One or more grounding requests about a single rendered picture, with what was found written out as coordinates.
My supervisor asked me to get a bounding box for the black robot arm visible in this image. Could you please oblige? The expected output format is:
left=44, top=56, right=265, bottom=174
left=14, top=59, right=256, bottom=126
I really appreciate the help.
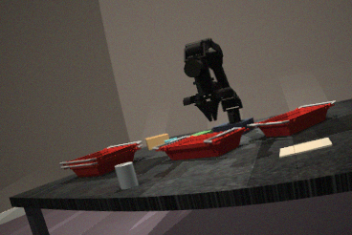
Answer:
left=184, top=38, right=243, bottom=125

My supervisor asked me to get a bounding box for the grey cylinder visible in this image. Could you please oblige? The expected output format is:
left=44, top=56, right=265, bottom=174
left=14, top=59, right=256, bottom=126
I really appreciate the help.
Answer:
left=115, top=161, right=138, bottom=190

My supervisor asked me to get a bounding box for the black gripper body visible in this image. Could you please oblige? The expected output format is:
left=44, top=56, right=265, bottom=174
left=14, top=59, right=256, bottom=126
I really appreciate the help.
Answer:
left=183, top=75, right=234, bottom=106

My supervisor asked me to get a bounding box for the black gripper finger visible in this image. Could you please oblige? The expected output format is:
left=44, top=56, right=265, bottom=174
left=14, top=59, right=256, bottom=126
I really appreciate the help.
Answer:
left=194, top=101, right=212, bottom=121
left=208, top=98, right=223, bottom=121

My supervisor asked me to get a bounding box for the tan rectangular block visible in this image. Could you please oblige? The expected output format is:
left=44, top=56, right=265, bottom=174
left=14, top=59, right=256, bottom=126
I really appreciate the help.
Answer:
left=145, top=134, right=169, bottom=150

